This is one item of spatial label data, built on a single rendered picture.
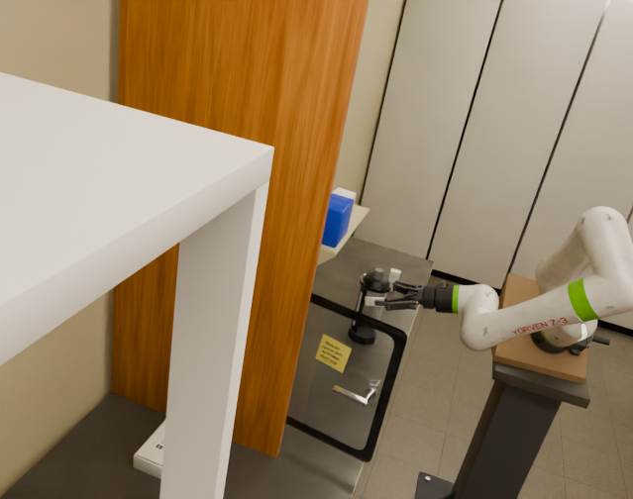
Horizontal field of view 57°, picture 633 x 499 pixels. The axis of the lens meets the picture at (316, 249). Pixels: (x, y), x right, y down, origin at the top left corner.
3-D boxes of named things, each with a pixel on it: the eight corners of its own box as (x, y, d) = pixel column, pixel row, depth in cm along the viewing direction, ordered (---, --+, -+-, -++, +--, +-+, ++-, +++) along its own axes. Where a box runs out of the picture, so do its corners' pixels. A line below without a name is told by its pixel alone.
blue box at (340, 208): (294, 236, 133) (300, 200, 129) (308, 222, 142) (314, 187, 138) (335, 249, 131) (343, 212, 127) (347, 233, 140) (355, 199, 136)
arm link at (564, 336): (567, 301, 204) (590, 285, 186) (581, 345, 198) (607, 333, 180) (531, 307, 203) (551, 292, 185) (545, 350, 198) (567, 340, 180)
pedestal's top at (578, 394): (576, 357, 224) (580, 349, 222) (586, 409, 196) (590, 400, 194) (492, 332, 230) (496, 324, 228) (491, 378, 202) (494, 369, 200)
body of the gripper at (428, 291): (437, 281, 192) (409, 280, 195) (434, 293, 185) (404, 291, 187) (437, 302, 195) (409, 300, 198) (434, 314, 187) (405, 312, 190)
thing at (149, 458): (132, 467, 138) (133, 455, 136) (168, 425, 152) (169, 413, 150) (176, 486, 135) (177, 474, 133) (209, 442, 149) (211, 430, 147)
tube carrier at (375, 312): (344, 336, 200) (357, 283, 191) (352, 321, 209) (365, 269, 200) (373, 347, 198) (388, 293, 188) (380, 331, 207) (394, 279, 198)
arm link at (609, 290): (645, 257, 153) (631, 251, 144) (664, 304, 148) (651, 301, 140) (578, 280, 164) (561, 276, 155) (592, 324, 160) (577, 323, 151)
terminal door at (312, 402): (266, 411, 155) (289, 283, 138) (370, 463, 145) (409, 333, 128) (264, 413, 155) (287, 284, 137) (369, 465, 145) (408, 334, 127)
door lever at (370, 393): (339, 382, 140) (341, 374, 139) (374, 399, 137) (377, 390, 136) (329, 394, 136) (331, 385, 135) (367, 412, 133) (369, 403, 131)
